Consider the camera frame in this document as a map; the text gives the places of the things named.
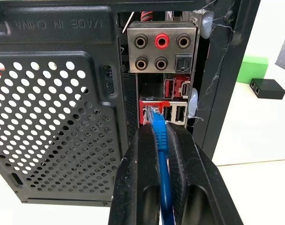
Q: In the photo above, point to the green block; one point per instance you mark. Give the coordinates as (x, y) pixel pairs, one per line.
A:
(253, 71)

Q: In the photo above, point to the dark grey mat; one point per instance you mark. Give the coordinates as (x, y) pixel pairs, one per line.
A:
(284, 52)

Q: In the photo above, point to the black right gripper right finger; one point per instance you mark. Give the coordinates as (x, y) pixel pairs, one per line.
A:
(198, 178)

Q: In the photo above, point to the small black network box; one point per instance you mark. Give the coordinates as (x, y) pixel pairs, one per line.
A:
(267, 88)

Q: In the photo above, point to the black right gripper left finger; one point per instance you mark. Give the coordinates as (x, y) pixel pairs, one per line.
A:
(133, 178)

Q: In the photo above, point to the black computer tower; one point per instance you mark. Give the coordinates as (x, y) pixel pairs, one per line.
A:
(62, 105)

